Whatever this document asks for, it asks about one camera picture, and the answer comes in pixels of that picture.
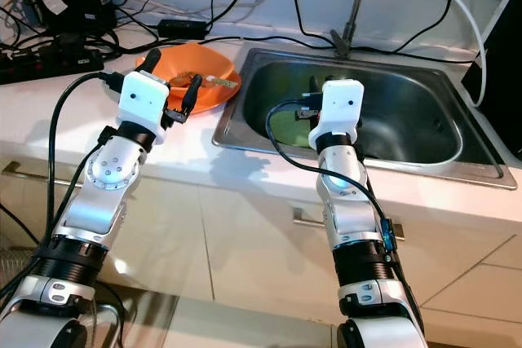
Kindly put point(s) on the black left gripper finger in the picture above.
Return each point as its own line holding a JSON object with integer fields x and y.
{"x": 192, "y": 92}
{"x": 152, "y": 61}

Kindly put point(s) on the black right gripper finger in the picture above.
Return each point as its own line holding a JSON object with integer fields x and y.
{"x": 313, "y": 84}
{"x": 325, "y": 85}

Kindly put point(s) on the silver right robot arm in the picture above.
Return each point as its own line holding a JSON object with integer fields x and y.
{"x": 355, "y": 218}

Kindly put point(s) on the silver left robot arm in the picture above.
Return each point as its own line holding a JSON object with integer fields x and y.
{"x": 102, "y": 177}

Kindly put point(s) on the green plate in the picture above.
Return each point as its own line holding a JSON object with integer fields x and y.
{"x": 285, "y": 129}

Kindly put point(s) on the orange plastic bowl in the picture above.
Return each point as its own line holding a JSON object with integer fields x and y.
{"x": 188, "y": 59}

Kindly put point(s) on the black power adapter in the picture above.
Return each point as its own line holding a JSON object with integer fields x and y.
{"x": 181, "y": 28}

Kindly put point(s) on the metal faucet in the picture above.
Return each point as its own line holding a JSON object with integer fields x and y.
{"x": 357, "y": 6}

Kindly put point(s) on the stainless steel sink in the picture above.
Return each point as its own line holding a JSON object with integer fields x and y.
{"x": 416, "y": 112}

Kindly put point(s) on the black charger box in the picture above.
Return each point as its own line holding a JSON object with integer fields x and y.
{"x": 73, "y": 7}

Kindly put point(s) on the black power strip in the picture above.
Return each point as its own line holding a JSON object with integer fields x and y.
{"x": 49, "y": 63}

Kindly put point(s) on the black appliance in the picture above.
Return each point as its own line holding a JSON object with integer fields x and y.
{"x": 502, "y": 79}

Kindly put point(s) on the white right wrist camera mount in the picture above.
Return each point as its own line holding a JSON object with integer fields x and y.
{"x": 338, "y": 107}

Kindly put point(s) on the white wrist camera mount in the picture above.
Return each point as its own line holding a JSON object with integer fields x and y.
{"x": 145, "y": 102}
{"x": 338, "y": 107}

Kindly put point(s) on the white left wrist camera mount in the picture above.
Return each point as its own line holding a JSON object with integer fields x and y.
{"x": 145, "y": 102}

